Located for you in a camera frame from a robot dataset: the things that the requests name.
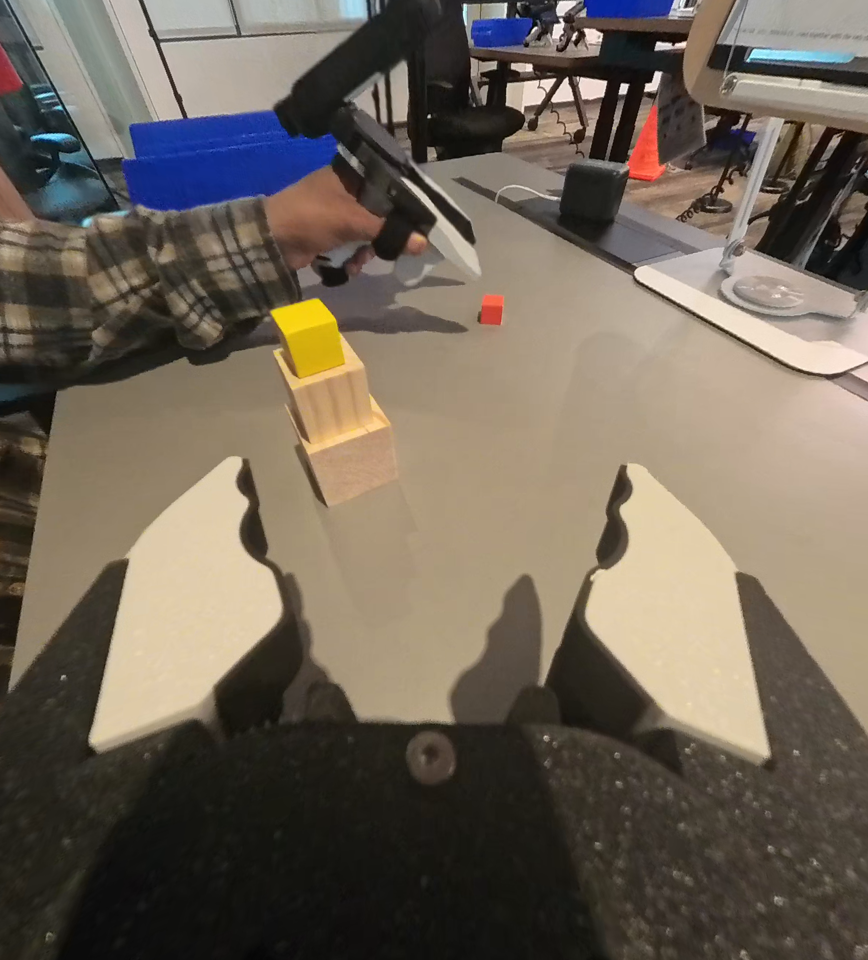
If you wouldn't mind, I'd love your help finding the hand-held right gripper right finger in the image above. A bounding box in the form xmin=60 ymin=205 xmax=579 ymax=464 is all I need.
xmin=546 ymin=461 xmax=772 ymax=766

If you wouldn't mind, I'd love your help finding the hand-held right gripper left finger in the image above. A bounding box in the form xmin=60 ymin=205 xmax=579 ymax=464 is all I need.
xmin=87 ymin=455 xmax=303 ymax=755

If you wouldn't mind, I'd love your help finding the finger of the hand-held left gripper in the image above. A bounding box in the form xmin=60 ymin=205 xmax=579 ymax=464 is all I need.
xmin=392 ymin=253 xmax=446 ymax=289
xmin=402 ymin=163 xmax=483 ymax=282

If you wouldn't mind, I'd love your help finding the yellow wooden cube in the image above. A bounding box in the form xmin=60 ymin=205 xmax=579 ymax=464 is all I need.
xmin=270 ymin=297 xmax=346 ymax=378

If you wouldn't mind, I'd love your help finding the medium natural wooden cube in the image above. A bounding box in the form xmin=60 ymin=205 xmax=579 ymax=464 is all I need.
xmin=274 ymin=346 xmax=372 ymax=444

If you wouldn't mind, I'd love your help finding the large natural wooden cube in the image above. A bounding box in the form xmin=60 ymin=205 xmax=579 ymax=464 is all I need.
xmin=286 ymin=397 xmax=399 ymax=508

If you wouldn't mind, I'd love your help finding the person's left forearm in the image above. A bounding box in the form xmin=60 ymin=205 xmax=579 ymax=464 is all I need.
xmin=0 ymin=196 xmax=303 ymax=380

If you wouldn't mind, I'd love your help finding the person's left hand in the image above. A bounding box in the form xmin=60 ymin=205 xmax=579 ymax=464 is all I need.
xmin=265 ymin=166 xmax=429 ymax=275

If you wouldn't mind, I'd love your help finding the blue plastic storage bin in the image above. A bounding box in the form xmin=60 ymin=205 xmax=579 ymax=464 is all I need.
xmin=122 ymin=137 xmax=341 ymax=213
xmin=128 ymin=110 xmax=292 ymax=160
xmin=584 ymin=0 xmax=676 ymax=19
xmin=470 ymin=18 xmax=534 ymax=48

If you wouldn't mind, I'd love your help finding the dark grey charger box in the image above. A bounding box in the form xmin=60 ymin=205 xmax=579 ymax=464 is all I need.
xmin=559 ymin=159 xmax=631 ymax=226

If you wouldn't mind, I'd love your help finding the black legged toy robot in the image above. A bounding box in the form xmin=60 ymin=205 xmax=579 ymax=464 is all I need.
xmin=521 ymin=0 xmax=592 ymax=52

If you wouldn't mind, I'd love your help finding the orange traffic cone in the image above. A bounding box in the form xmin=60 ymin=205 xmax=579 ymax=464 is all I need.
xmin=627 ymin=103 xmax=667 ymax=183

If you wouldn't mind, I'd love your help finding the wooden desk with black legs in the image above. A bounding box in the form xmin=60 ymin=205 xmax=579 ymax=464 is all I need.
xmin=470 ymin=15 xmax=705 ymax=162

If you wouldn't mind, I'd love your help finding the blue office chair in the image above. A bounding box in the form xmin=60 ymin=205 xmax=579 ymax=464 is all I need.
xmin=17 ymin=131 xmax=101 ymax=219

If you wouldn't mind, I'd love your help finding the wooden book stand white base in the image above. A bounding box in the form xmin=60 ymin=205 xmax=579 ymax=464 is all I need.
xmin=632 ymin=0 xmax=868 ymax=378

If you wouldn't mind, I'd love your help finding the printed instruction sheet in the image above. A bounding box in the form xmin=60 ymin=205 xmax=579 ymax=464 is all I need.
xmin=734 ymin=0 xmax=868 ymax=65

